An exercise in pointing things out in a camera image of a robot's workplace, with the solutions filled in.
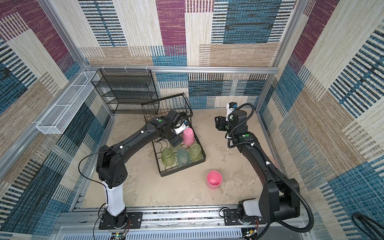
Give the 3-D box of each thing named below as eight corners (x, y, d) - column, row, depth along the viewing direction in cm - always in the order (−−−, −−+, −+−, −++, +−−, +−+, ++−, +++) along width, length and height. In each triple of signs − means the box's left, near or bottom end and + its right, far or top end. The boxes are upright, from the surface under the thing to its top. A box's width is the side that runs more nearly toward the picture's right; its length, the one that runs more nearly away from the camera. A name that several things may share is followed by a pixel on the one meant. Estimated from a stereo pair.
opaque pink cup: (207, 189, 84) (208, 183, 76) (206, 177, 89) (207, 169, 81) (220, 189, 84) (222, 183, 76) (218, 177, 89) (221, 169, 80)
